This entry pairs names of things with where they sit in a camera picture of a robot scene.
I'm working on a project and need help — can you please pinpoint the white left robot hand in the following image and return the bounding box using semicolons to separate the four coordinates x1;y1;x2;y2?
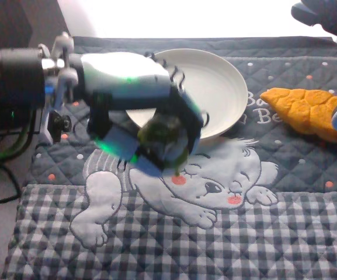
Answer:
80;51;210;179

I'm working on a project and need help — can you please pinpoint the green white toy cake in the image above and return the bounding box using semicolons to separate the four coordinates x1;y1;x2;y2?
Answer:
137;115;193;176

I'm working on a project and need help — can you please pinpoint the orange braided toy bread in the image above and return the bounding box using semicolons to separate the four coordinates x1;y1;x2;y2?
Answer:
260;87;337;145

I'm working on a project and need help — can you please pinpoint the cream round plate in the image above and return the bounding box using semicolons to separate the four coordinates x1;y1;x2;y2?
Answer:
126;48;248;141

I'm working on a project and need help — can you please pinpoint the dark box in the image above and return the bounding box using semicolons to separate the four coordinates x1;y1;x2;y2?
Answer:
0;0;67;51

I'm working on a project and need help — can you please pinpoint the grey quilt with bear print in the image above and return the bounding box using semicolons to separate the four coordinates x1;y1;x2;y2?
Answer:
0;36;337;280

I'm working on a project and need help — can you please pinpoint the black cable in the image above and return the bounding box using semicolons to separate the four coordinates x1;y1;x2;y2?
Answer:
0;157;22;207

